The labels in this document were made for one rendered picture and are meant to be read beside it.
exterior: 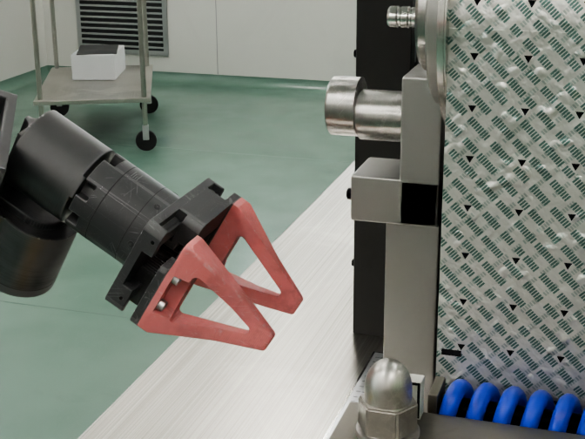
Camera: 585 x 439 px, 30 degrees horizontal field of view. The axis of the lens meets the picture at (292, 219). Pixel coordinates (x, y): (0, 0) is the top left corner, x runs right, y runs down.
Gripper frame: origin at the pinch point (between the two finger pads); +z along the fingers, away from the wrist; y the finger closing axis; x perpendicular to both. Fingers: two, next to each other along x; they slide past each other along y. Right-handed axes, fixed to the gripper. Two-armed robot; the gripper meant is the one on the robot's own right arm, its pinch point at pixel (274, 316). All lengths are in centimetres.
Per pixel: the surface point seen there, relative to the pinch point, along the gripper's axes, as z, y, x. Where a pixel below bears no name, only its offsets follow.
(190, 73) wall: -156, -557, -210
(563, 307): 13.8, 0.7, 11.9
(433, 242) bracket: 5.8, -7.4, 7.5
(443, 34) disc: -0.6, 1.6, 21.5
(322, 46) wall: -94, -556, -149
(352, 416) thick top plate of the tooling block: 7.3, 6.2, 1.0
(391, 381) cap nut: 7.7, 8.4, 5.7
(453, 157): 3.6, 0.7, 15.7
